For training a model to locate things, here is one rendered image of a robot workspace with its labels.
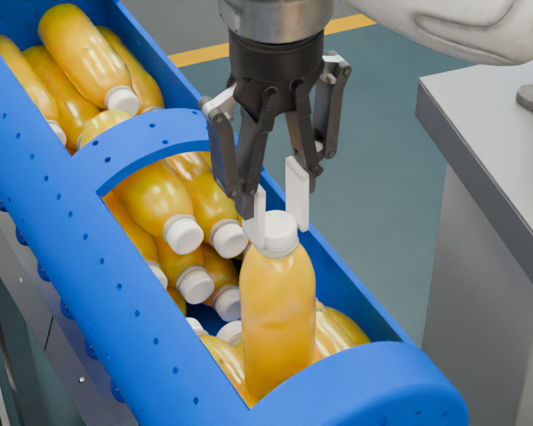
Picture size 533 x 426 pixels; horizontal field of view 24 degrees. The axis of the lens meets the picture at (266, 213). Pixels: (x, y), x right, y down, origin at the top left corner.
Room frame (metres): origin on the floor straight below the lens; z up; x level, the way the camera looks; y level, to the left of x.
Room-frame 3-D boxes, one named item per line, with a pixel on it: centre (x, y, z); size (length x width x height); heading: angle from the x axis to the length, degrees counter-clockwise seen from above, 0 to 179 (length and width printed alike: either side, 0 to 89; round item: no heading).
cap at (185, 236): (0.96, 0.09, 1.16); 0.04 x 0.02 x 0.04; 120
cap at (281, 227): (0.78, -0.01, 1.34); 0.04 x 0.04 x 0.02
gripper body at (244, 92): (0.78, -0.01, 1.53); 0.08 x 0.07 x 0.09; 120
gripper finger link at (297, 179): (0.80, -0.03, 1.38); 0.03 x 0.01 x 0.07; 30
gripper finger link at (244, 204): (0.76, 0.03, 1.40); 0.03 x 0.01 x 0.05; 120
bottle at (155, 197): (1.04, 0.14, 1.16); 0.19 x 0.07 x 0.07; 30
